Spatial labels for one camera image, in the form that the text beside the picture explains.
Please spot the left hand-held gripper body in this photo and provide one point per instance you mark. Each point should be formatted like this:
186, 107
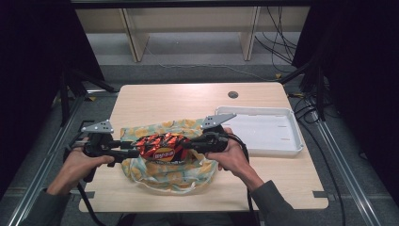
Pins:
98, 142

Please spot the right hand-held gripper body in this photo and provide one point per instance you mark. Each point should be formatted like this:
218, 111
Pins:
211, 141

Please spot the red chip packet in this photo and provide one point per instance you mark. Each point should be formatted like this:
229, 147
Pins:
163, 149

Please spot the fruit print cloth bag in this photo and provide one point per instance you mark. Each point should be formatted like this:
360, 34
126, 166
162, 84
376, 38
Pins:
169, 179

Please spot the white plastic tray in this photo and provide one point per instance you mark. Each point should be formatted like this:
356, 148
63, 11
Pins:
266, 132

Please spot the person's right hand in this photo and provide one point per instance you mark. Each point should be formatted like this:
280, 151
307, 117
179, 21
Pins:
233, 160

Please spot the person's left hand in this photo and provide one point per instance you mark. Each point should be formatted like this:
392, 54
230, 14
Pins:
75, 169

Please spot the black metal stand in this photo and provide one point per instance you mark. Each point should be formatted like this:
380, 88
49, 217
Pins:
320, 91
65, 100

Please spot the black curtain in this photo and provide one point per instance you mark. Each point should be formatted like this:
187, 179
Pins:
31, 78
360, 78

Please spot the light wooden shelf unit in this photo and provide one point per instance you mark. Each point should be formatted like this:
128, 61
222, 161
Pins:
188, 19

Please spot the aluminium floor rail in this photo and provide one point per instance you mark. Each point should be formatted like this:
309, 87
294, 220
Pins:
40, 169
348, 175

